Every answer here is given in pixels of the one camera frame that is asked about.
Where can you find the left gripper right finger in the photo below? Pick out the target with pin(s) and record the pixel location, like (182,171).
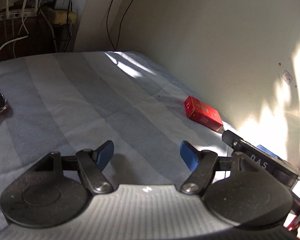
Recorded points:
(190,155)

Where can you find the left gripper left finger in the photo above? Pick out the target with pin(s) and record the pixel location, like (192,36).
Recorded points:
(103,155)

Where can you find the red cigarette box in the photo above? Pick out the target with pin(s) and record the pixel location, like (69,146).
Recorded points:
(203,114)

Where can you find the striped grey bed sheet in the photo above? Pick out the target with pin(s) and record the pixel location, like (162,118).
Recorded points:
(67,102)

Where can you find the black router box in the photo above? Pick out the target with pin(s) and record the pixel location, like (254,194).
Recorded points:
(62,4)

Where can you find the small wall sticker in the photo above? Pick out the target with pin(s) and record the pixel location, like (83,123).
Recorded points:
(287,77)

